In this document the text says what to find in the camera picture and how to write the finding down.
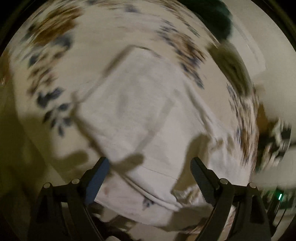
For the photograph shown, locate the white pants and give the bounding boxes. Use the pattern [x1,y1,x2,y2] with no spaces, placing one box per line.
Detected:
[71,45,253,229]

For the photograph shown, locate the black and white garment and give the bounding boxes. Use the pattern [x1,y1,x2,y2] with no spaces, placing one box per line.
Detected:
[255,119,292,172]

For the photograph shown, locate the folded grey towel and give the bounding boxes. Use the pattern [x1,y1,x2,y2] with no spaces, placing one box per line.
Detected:
[207,41,252,97]

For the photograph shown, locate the floral patterned bedspread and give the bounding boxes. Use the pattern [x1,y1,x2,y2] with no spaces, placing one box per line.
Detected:
[8,1,258,235]

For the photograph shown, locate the dark green cloth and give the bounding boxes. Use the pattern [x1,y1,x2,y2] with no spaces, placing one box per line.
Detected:
[180,0,232,42]

